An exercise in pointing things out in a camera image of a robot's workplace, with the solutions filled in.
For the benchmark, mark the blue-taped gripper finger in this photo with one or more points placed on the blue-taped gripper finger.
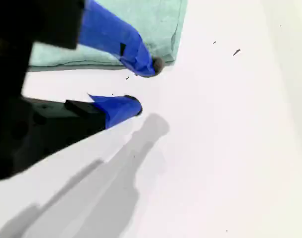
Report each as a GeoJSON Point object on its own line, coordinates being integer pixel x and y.
{"type": "Point", "coordinates": [116, 109]}
{"type": "Point", "coordinates": [109, 32]}

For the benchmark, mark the pale green t-shirt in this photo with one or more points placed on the pale green t-shirt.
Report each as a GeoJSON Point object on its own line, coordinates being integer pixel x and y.
{"type": "Point", "coordinates": [161, 24]}

